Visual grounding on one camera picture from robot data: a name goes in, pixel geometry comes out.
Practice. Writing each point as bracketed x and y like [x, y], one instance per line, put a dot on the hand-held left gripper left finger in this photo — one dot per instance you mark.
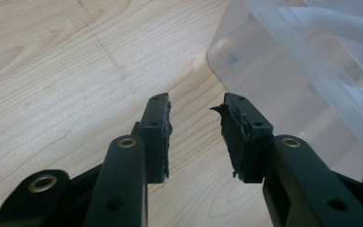
[156, 142]

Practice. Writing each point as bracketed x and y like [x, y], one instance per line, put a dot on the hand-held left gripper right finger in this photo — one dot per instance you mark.
[252, 151]

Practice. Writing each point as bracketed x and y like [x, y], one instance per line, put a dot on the clear plastic storage box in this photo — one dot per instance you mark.
[296, 78]

